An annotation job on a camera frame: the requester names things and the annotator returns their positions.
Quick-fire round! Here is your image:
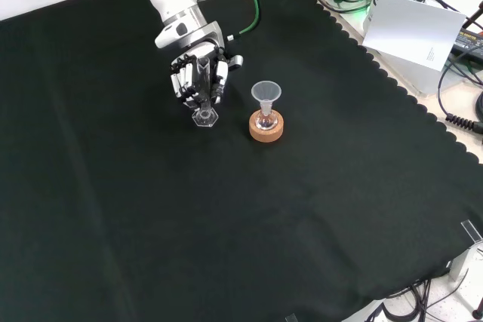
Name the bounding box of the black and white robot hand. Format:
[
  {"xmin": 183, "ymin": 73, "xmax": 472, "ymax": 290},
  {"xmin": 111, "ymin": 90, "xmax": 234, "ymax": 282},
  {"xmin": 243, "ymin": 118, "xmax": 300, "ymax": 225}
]
[{"xmin": 169, "ymin": 40, "xmax": 245, "ymax": 110}]

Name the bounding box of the clear glass graduated cylinder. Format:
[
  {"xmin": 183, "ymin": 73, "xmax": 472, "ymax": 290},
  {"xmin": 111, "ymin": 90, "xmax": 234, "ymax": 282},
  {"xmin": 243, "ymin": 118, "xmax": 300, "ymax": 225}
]
[{"xmin": 191, "ymin": 55, "xmax": 220, "ymax": 128}]

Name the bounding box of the clear plastic funnel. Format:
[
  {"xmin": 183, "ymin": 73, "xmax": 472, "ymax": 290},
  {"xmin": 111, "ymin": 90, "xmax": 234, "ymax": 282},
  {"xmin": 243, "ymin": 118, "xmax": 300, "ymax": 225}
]
[{"xmin": 251, "ymin": 80, "xmax": 283, "ymax": 119}]

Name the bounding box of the round-bottom glass flask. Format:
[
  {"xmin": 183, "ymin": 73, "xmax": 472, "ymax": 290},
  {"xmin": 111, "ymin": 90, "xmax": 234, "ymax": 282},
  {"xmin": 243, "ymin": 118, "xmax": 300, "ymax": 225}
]
[{"xmin": 254, "ymin": 101, "xmax": 280, "ymax": 132}]

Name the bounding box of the black cloth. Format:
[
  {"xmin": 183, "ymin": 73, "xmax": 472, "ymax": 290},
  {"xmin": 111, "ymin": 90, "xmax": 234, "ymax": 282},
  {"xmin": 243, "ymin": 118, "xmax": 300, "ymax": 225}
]
[{"xmin": 0, "ymin": 0, "xmax": 483, "ymax": 322}]

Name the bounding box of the black power adapter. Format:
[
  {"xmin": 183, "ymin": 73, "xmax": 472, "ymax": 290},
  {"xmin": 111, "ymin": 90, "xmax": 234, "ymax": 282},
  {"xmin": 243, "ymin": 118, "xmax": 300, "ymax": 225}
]
[{"xmin": 451, "ymin": 29, "xmax": 483, "ymax": 57}]

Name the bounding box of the cork ring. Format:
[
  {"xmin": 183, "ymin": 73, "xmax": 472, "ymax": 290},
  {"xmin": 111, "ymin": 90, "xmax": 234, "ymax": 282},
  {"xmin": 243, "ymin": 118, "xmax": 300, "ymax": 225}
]
[{"xmin": 248, "ymin": 109, "xmax": 285, "ymax": 144}]

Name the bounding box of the green cable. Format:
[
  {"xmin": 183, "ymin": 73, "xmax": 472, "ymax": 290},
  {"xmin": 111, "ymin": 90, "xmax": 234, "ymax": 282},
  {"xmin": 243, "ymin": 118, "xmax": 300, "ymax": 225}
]
[{"xmin": 226, "ymin": 0, "xmax": 262, "ymax": 41}]

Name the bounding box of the black coiled cable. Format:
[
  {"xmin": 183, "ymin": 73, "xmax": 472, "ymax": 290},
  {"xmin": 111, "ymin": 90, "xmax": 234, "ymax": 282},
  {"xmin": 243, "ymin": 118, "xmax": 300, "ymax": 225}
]
[{"xmin": 437, "ymin": 54, "xmax": 483, "ymax": 133}]

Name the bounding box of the black cable bundle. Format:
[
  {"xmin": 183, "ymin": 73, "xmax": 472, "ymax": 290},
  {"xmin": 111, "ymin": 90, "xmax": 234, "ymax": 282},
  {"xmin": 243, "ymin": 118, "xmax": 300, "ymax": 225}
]
[{"xmin": 361, "ymin": 275, "xmax": 483, "ymax": 322}]

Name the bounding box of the clear plastic bracket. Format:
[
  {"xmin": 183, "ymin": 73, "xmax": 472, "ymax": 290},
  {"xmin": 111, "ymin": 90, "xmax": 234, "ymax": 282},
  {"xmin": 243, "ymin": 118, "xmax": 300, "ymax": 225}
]
[{"xmin": 460, "ymin": 219, "xmax": 483, "ymax": 244}]

